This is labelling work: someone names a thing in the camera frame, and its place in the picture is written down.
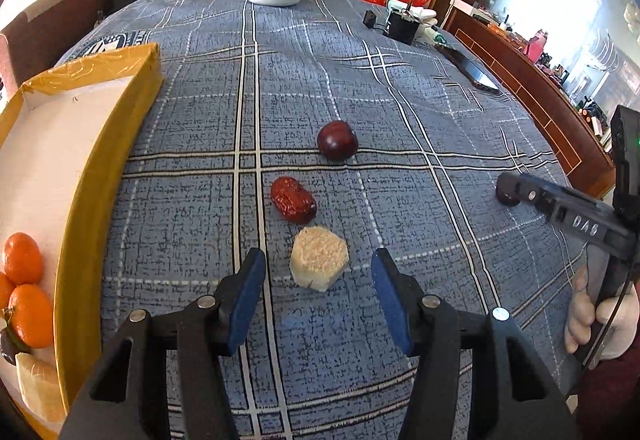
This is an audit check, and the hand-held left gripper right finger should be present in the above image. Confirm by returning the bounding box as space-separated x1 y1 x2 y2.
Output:
371 247 583 440

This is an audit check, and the brown wooden cabinet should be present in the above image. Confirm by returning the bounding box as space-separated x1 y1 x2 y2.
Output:
432 0 616 201

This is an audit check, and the person's right hand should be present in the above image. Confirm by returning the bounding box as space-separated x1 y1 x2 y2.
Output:
565 265 640 361

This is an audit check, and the pink bag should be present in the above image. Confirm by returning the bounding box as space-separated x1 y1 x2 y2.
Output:
522 30 548 61

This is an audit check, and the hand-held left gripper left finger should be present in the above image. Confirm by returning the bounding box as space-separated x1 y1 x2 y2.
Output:
59 247 267 440

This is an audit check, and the orange tangerine with stem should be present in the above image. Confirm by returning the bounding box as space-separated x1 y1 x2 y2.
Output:
2 232 45 286

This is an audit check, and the black smartphone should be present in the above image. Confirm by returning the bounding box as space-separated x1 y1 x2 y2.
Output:
435 42 501 96

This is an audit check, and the large orange tangerine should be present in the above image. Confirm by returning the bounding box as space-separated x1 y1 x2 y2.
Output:
7 284 55 349

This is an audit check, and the person's right forearm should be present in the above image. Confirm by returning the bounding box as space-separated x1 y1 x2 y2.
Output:
570 355 640 440

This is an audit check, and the dark purple plum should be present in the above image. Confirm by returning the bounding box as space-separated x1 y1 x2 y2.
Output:
0 327 31 366
317 120 359 161
495 185 523 207

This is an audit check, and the yellow cardboard box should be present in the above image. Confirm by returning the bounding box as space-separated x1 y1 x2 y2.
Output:
0 42 165 440

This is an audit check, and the small orange kumquat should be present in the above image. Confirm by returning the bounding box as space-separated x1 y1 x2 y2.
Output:
0 272 16 311

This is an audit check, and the pale sponge cake block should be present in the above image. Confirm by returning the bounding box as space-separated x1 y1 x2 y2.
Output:
15 352 66 423

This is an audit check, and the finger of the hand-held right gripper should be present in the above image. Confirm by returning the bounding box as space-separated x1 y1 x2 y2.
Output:
497 172 556 217

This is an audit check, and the black box device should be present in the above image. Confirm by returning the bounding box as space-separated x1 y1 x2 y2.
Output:
382 2 426 46

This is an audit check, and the wrinkled red date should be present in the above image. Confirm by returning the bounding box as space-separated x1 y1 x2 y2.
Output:
270 176 318 224

